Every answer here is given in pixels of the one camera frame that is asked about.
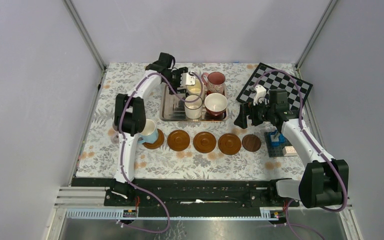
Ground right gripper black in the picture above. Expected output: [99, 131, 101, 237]
[233, 97, 275, 129]

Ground dark walnut round coaster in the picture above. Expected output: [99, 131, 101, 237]
[241, 134, 262, 152]

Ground brown wooden coaster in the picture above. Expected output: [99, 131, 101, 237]
[142, 128, 165, 150]
[167, 129, 190, 152]
[217, 133, 242, 156]
[193, 131, 217, 154]

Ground cream yellow mug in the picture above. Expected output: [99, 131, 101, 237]
[186, 80, 205, 100]

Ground metal serving tray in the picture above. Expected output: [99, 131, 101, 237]
[159, 85, 228, 122]

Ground light blue mug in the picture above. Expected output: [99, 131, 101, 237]
[138, 119, 159, 144]

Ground lilac mug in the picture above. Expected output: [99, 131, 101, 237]
[110, 122, 120, 144]

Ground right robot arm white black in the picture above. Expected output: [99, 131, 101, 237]
[234, 85, 349, 212]

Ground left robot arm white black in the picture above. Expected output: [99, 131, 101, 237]
[113, 52, 189, 184]

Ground white cup on red saucer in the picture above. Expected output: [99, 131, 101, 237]
[204, 93, 228, 116]

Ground blue toy brick stack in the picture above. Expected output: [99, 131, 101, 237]
[267, 130, 286, 147]

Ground dark grey brick baseplate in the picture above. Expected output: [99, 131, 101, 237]
[264, 132, 293, 158]

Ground pink mug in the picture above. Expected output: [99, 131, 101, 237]
[201, 71, 226, 94]

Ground white ribbed mug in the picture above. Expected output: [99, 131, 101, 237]
[184, 94, 203, 120]

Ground white toy brick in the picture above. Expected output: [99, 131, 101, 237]
[282, 146, 298, 157]

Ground floral tablecloth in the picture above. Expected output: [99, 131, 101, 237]
[75, 63, 305, 180]

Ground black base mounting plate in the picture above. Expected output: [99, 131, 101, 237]
[103, 178, 301, 219]

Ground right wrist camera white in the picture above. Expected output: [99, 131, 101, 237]
[253, 84, 267, 106]

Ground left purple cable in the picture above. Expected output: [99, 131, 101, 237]
[117, 71, 205, 234]

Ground purple cable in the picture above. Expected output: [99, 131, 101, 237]
[117, 71, 205, 234]
[249, 68, 349, 240]

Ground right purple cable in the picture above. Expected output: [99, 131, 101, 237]
[249, 68, 349, 240]

